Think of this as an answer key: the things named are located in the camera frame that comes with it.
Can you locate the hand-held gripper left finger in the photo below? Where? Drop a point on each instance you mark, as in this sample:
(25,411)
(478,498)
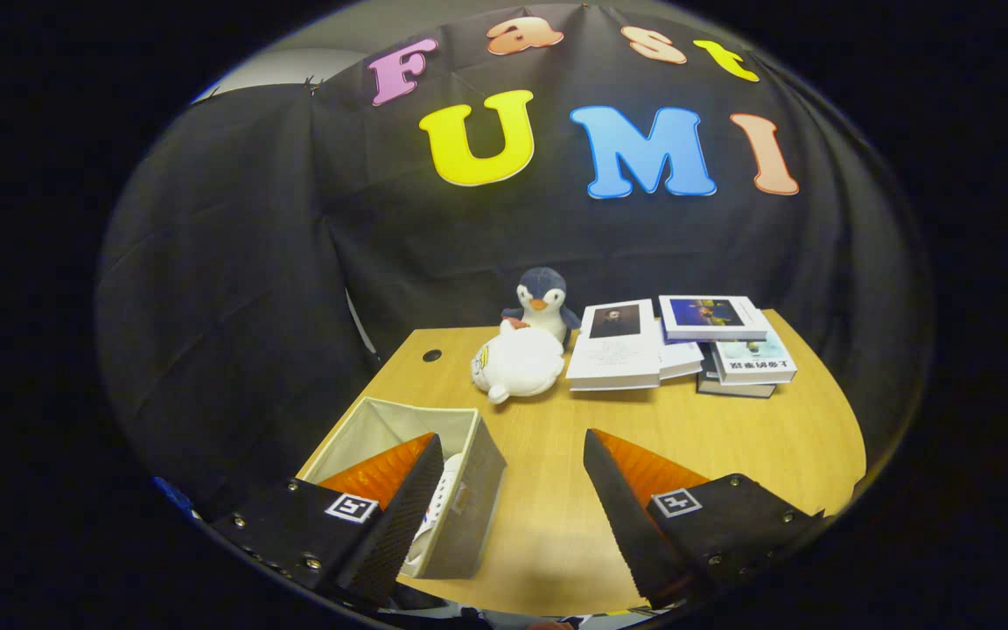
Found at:
(381,534)

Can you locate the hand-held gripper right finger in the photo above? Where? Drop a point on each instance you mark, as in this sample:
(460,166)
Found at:
(631,525)

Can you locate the white canvas shoe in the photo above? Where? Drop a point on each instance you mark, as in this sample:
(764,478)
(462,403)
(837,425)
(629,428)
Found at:
(444,503)

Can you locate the grey fabric storage box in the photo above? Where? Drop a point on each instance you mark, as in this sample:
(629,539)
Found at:
(473,516)

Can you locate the dark grey book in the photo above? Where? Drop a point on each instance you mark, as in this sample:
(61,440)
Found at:
(731,389)

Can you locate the thick white book, dark photo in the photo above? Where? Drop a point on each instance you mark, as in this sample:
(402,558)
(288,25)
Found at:
(613,354)

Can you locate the plain white book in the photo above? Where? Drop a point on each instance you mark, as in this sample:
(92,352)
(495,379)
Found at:
(681,357)

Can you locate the white plush toy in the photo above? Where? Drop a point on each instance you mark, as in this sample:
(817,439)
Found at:
(517,363)

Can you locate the pale green cover book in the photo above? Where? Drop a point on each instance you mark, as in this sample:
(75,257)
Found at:
(758,363)

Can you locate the white book, blue picture cover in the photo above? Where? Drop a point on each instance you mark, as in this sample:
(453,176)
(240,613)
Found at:
(714,317)

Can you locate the penguin plush toy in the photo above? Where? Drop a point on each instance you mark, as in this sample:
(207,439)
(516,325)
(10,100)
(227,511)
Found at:
(543,306)

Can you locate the black backdrop cloth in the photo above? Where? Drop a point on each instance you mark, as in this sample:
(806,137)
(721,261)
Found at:
(224,306)

